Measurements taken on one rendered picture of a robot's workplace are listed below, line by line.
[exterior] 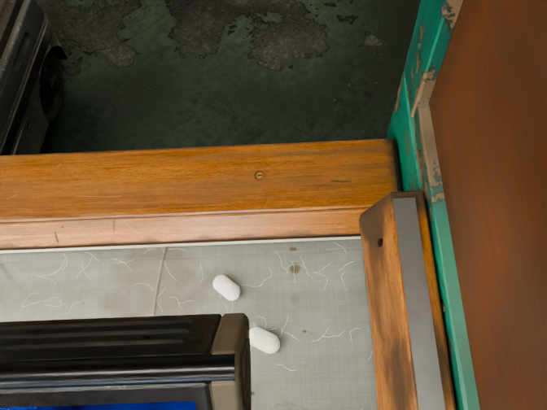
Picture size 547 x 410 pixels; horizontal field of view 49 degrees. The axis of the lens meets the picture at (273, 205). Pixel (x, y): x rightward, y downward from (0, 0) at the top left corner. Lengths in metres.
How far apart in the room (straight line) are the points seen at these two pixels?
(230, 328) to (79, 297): 0.42
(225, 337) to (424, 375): 0.27
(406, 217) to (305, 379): 0.20
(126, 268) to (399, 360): 0.33
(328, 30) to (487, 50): 1.40
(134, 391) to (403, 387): 0.31
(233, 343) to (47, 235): 0.48
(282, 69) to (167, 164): 1.07
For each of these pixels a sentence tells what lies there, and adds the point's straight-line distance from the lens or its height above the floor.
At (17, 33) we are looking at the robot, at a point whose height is 0.34.
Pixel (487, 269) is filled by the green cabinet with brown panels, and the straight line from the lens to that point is 0.48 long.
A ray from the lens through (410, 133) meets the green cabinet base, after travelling 0.66.
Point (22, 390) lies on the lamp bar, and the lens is 0.31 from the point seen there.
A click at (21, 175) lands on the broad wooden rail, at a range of 0.78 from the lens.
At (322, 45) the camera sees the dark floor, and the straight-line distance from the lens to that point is 1.81.
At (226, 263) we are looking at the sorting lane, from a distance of 0.69.
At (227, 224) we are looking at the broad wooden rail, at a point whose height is 0.76.
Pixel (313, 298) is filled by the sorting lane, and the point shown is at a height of 0.74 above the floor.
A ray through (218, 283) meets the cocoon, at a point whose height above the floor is 0.76.
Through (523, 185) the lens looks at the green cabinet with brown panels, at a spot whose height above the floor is 1.05.
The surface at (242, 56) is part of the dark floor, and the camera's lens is 1.80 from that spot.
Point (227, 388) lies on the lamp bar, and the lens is 0.29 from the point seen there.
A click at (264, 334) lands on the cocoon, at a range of 0.65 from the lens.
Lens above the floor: 1.39
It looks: 65 degrees down
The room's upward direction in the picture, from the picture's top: 5 degrees counter-clockwise
